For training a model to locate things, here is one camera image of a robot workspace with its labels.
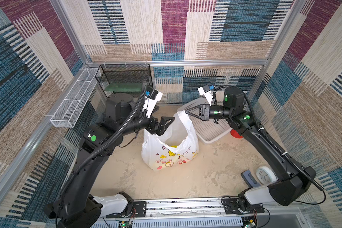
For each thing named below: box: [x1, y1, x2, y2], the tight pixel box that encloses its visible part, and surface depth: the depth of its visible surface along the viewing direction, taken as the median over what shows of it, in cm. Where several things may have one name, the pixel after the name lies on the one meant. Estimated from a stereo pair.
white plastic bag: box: [141, 110, 200, 171], surface depth 74 cm
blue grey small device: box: [240, 170, 261, 188], surface depth 83 cm
